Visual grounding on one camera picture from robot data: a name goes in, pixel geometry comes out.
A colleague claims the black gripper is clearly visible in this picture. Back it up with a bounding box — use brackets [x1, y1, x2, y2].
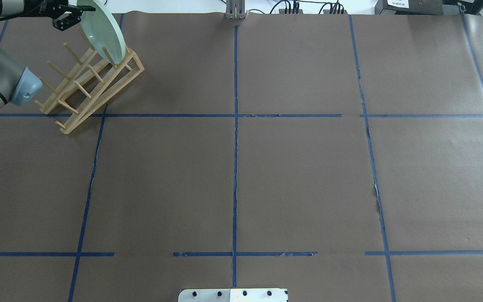
[23, 0, 84, 31]

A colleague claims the pale green glass plate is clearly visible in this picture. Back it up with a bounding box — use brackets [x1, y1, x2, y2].
[76, 0, 126, 65]

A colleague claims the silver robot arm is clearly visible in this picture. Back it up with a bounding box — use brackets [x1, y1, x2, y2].
[0, 0, 95, 109]

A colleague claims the wooden dish rack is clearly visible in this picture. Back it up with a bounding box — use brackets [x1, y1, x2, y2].
[34, 41, 145, 134]

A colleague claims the blue tape line far left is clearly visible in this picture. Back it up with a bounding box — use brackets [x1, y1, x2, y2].
[0, 20, 8, 44]

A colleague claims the blue tape line lengthwise centre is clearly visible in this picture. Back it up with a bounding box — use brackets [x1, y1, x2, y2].
[231, 25, 239, 288]

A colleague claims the blue tape line lengthwise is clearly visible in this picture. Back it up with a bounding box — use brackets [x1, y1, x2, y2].
[68, 13, 125, 302]
[348, 15, 397, 302]
[231, 25, 239, 288]

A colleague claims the blue tape line crosswise far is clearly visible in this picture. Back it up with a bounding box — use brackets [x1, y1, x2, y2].
[0, 113, 483, 118]

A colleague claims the blue tape line crosswise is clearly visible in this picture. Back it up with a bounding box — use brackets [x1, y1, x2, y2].
[0, 113, 483, 118]
[0, 250, 483, 258]

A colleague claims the blue tape line lengthwise left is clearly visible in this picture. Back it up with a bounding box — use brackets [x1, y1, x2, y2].
[68, 13, 125, 302]

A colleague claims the black box with label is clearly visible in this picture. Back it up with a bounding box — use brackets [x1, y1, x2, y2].
[374, 0, 443, 16]

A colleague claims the blue tape line lengthwise right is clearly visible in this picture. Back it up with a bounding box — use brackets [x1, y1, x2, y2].
[348, 15, 397, 302]

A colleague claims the blue tape line crosswise near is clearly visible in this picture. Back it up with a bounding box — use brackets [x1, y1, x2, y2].
[0, 250, 483, 258]

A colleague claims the grey metal bracket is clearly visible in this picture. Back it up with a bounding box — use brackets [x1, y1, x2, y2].
[222, 0, 247, 20]

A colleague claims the black cable hub left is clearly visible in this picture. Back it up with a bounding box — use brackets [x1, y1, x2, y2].
[278, 2, 303, 15]

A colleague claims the black cable hub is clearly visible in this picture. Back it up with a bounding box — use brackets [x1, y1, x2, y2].
[320, 3, 347, 15]
[278, 2, 303, 15]

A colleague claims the black cable hub right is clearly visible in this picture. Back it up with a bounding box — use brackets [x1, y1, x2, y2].
[320, 3, 347, 15]

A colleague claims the white mount plate with screws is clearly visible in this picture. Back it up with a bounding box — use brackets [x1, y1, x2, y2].
[178, 288, 289, 302]

